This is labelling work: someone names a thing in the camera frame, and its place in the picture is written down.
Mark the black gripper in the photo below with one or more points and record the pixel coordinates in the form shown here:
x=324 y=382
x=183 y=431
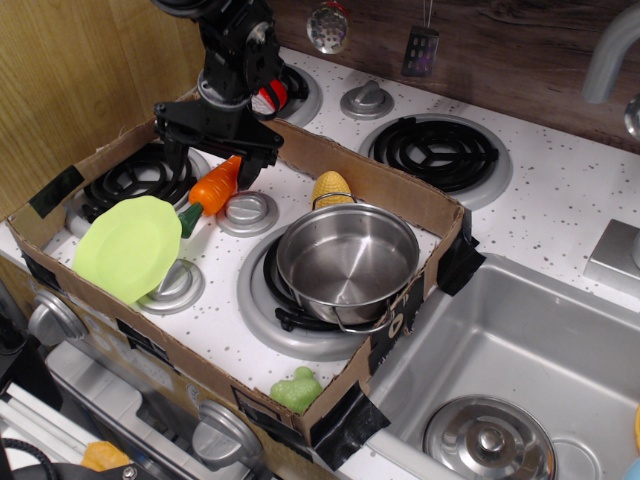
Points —
x=224 y=133

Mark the orange toy carrot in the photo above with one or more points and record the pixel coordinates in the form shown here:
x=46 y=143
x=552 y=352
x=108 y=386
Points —
x=210 y=194

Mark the light green plastic plate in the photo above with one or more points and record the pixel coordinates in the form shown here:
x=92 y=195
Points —
x=129 y=249

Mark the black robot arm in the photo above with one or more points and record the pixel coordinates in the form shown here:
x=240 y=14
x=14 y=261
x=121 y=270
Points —
x=241 y=57

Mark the grey stove knob centre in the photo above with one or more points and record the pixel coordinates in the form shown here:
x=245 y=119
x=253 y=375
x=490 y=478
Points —
x=247 y=214

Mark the grey stove knob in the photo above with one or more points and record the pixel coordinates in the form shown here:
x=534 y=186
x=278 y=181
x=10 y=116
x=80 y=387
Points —
x=180 y=289
x=367 y=102
x=247 y=214

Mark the front left black burner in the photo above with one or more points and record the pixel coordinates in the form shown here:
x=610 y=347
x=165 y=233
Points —
x=145 y=173

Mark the red toy cheese wedge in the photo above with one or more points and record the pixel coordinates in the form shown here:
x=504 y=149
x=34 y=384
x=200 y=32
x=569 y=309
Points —
x=270 y=99

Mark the yellow toy corn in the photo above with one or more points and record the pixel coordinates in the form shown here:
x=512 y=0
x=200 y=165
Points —
x=330 y=189

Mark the grey stove knob front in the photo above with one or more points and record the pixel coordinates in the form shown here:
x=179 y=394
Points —
x=180 y=289

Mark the front right black burner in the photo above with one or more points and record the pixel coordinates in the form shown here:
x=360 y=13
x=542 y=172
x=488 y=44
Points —
x=269 y=311

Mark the grey stove knob back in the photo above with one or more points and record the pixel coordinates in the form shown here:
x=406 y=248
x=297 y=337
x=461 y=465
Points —
x=367 y=102

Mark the hanging metal strainer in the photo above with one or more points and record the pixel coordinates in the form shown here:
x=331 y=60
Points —
x=328 y=27

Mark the hanging slotted spatula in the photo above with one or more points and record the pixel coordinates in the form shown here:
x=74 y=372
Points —
x=422 y=46

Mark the grey oven knob left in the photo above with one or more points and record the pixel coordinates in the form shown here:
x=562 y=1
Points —
x=53 y=322

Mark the grey oven knob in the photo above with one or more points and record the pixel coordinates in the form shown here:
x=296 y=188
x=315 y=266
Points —
x=53 y=322
x=222 y=439

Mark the back right black burner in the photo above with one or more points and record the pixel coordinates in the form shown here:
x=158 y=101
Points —
x=460 y=157

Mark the green toy vegetable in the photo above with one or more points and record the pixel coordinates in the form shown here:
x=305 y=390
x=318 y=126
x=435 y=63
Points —
x=299 y=392

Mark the grey oven knob right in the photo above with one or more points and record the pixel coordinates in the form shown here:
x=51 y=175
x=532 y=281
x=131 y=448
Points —
x=222 y=439

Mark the cardboard fence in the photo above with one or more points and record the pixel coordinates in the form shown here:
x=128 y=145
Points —
x=216 y=352

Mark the orange sponge piece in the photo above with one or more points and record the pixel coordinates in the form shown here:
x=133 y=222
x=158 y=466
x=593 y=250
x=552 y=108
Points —
x=101 y=456

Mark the grey toy sink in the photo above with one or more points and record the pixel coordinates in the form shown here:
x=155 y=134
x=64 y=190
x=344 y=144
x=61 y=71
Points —
x=568 y=358

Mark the stainless steel pot lid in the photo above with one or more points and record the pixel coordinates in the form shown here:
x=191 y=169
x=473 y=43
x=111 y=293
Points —
x=482 y=437

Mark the grey toy faucet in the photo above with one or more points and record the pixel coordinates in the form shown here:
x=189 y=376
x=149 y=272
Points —
x=608 y=55

